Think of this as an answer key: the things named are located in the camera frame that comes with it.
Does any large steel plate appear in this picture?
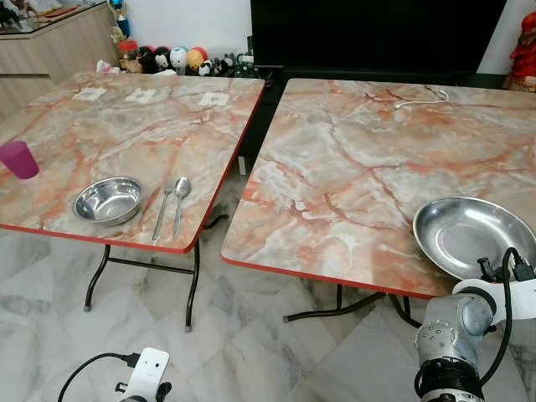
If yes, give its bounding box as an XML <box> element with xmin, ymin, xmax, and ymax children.
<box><xmin>413</xmin><ymin>197</ymin><xmax>536</xmax><ymax>281</ymax></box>

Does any marble pattern folding table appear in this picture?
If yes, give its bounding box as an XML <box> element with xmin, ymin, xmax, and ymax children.
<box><xmin>222</xmin><ymin>78</ymin><xmax>536</xmax><ymax>327</ymax></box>

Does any steel fork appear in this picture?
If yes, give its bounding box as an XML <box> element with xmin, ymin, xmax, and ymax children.
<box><xmin>152</xmin><ymin>184</ymin><xmax>173</xmax><ymax>242</ymax></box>

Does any small steel bowl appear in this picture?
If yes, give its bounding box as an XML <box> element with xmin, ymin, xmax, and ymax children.
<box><xmin>73</xmin><ymin>177</ymin><xmax>143</xmax><ymax>227</ymax></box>

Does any steel spoon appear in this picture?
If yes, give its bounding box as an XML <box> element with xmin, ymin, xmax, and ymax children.
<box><xmin>172</xmin><ymin>177</ymin><xmax>192</xmax><ymax>238</ymax></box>

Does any red statue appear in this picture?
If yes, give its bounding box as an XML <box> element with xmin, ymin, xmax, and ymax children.
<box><xmin>505</xmin><ymin>13</ymin><xmax>536</xmax><ymax>91</ymax></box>

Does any black television screen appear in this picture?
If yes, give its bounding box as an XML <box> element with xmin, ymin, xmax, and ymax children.
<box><xmin>250</xmin><ymin>0</ymin><xmax>508</xmax><ymax>76</ymax></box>

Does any marble pattern table with papers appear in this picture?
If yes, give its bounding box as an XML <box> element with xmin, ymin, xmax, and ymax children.
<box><xmin>0</xmin><ymin>71</ymin><xmax>266</xmax><ymax>332</ymax></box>

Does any purple plastic cup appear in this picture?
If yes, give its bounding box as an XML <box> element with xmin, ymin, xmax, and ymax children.
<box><xmin>0</xmin><ymin>141</ymin><xmax>40</xmax><ymax>180</ymax></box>

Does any white paper napkin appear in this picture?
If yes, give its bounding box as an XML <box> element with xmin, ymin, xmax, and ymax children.
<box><xmin>198</xmin><ymin>92</ymin><xmax>231</xmax><ymax>107</ymax></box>

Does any black mouse toy figure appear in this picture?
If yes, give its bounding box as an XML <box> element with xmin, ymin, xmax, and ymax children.
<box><xmin>138</xmin><ymin>45</ymin><xmax>170</xmax><ymax>75</ymax></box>

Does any white round toy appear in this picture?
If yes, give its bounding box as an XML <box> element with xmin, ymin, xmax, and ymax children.
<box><xmin>170</xmin><ymin>46</ymin><xmax>189</xmax><ymax>72</ymax></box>

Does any orange round toy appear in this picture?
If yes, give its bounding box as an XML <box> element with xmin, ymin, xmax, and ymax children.
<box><xmin>186</xmin><ymin>46</ymin><xmax>209</xmax><ymax>75</ymax></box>

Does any jar with red lid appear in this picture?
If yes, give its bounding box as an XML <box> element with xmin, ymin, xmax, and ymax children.
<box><xmin>117</xmin><ymin>39</ymin><xmax>140</xmax><ymax>73</ymax></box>

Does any light wooden cabinet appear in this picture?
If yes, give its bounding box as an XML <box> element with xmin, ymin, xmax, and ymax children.
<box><xmin>0</xmin><ymin>4</ymin><xmax>122</xmax><ymax>118</ymax></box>

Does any blue and gold trophy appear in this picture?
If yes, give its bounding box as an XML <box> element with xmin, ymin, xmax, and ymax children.
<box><xmin>109</xmin><ymin>0</ymin><xmax>131</xmax><ymax>39</ymax></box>

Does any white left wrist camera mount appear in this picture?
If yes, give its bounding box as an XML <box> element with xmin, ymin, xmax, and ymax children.
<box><xmin>121</xmin><ymin>348</ymin><xmax>170</xmax><ymax>402</ymax></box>

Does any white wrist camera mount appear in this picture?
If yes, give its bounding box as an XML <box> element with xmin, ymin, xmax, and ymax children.
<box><xmin>121</xmin><ymin>348</ymin><xmax>170</xmax><ymax>402</ymax></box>
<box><xmin>452</xmin><ymin>276</ymin><xmax>536</xmax><ymax>323</ymax></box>

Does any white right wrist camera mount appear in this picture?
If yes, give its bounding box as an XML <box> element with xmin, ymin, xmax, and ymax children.
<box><xmin>452</xmin><ymin>276</ymin><xmax>536</xmax><ymax>323</ymax></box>

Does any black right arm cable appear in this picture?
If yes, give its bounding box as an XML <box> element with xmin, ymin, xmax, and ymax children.
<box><xmin>477</xmin><ymin>247</ymin><xmax>536</xmax><ymax>388</ymax></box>

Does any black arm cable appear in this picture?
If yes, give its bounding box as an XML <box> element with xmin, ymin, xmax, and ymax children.
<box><xmin>57</xmin><ymin>352</ymin><xmax>140</xmax><ymax>402</ymax></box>
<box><xmin>477</xmin><ymin>247</ymin><xmax>536</xmax><ymax>388</ymax></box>

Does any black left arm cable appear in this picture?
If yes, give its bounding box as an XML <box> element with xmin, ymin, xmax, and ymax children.
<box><xmin>57</xmin><ymin>352</ymin><xmax>140</xmax><ymax>402</ymax></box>

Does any white cable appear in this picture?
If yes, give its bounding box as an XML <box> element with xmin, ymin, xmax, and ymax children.
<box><xmin>394</xmin><ymin>89</ymin><xmax>450</xmax><ymax>111</ymax></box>

